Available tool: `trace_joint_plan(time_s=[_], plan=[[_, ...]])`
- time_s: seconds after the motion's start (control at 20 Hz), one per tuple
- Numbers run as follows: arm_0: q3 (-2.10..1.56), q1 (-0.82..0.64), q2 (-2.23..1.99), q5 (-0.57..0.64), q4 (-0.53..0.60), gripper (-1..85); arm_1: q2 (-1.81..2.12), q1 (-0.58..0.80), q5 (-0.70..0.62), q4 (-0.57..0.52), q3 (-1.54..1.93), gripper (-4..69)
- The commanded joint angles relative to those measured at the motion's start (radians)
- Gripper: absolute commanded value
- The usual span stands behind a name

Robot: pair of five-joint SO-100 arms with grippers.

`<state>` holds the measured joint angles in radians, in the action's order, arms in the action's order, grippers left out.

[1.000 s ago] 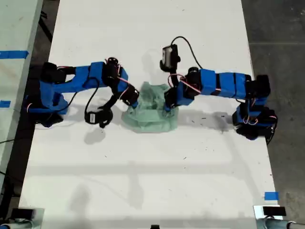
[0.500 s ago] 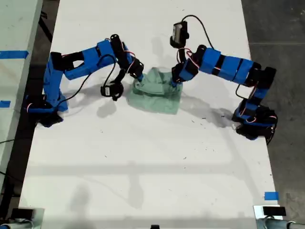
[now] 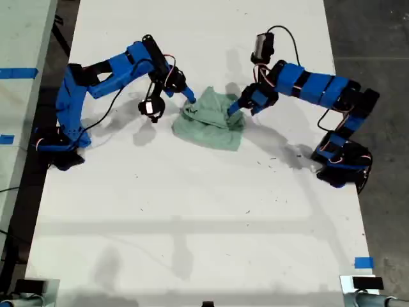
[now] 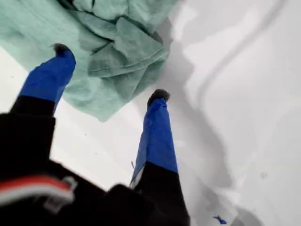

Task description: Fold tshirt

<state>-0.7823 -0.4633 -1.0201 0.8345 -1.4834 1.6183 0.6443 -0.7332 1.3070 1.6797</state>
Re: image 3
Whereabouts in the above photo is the pale green T-shirt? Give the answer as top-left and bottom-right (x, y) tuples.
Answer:
(171, 85), (247, 152)

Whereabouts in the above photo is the black metal stand leg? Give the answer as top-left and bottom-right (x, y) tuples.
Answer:
(52, 3), (72, 58)

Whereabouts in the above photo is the long blue tape strip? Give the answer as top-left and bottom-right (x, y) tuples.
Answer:
(0, 67), (39, 79)

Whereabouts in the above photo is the white mounting plate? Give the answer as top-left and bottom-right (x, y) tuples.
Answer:
(41, 278), (61, 302)
(339, 274), (380, 307)

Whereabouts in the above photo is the small black box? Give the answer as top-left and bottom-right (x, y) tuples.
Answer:
(352, 276), (383, 289)
(15, 279), (45, 294)

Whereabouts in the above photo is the grey metal tube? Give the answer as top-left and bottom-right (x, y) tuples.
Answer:
(0, 295), (45, 307)
(356, 291), (409, 307)

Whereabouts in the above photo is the gripper camera stalk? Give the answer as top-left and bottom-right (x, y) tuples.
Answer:
(255, 62), (272, 84)
(147, 81), (160, 102)

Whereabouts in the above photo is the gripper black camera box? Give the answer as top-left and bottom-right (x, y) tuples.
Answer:
(251, 32), (276, 64)
(137, 97), (166, 124)

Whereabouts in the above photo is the camera black cable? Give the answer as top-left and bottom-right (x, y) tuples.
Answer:
(81, 59), (153, 130)
(266, 25), (301, 68)

